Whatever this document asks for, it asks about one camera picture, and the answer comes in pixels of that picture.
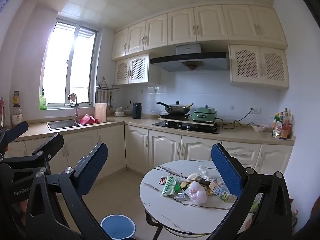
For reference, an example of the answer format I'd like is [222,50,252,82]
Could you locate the black range hood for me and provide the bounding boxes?
[150,44,230,72]

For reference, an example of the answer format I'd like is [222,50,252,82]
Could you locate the black electric kettle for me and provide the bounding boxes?
[132,102,143,119]

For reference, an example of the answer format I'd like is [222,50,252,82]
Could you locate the white label glass bottle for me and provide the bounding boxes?
[11,105,23,128]

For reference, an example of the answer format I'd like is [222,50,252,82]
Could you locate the pink white bowl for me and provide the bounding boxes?
[251,123,270,132]

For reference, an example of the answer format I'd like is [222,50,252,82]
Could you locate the round white marble table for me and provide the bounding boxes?
[139,159,265,240]

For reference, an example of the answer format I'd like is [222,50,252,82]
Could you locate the black gas stove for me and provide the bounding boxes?
[152,120,221,134]

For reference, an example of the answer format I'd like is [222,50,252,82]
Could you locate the group of condiment bottles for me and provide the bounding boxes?
[272,108,293,140]

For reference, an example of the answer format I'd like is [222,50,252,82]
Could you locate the wall utensil rack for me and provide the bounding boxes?
[96,76,120,110]

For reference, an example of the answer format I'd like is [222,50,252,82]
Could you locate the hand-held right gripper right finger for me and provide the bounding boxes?
[211,143,293,240]

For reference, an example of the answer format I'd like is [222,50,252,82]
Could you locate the steel kitchen sink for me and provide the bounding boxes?
[46,119,80,131]

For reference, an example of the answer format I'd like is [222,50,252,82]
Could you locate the cream upper wall cabinets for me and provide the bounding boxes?
[111,4,288,60]

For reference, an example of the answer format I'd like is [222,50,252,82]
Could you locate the small clear plastic wrapper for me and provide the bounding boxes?
[174,190,190,202]

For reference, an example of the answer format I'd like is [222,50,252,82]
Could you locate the steel kitchen faucet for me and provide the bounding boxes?
[67,93,80,125]

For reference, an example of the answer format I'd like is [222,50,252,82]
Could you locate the black wok with lid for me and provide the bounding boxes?
[156,101,194,115]

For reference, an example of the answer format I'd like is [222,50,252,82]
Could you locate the wooden cutting board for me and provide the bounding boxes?
[94,102,108,123]

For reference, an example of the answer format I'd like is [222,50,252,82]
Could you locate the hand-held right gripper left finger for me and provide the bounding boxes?
[25,142,109,240]

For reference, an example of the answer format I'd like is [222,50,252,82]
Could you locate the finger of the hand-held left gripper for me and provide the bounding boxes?
[0,133,65,166]
[0,121,29,155]

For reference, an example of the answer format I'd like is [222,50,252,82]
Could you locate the light green snack wrapper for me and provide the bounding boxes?
[162,176,178,197]

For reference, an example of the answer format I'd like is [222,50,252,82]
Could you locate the kitchen window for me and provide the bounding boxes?
[40,17,98,109]

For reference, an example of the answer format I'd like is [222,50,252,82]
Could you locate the green electric cooker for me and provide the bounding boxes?
[191,105,217,123]

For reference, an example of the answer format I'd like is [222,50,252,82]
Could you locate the yellow printed snack bag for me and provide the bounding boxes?
[206,181,218,195]

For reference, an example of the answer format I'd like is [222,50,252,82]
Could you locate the cream lattice door cabinet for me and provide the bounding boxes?
[114,53,160,85]
[229,44,290,89]

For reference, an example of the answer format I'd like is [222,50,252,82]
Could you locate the pink plastic bag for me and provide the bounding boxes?
[186,181,208,204]

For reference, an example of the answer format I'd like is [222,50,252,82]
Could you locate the black induction cooker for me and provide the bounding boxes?
[159,113,191,120]

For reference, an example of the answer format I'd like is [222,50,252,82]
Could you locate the red plastic basin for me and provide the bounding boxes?
[79,114,99,125]

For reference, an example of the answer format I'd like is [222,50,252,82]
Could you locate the black power cable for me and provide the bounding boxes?
[215,109,254,130]

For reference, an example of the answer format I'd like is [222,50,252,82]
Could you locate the light wooden board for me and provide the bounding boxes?
[159,116,218,128]

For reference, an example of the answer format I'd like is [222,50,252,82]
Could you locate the blue plastic trash bin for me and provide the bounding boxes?
[100,214,136,240]

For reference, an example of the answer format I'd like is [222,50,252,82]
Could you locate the green white printed packet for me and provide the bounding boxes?
[214,182,230,202]

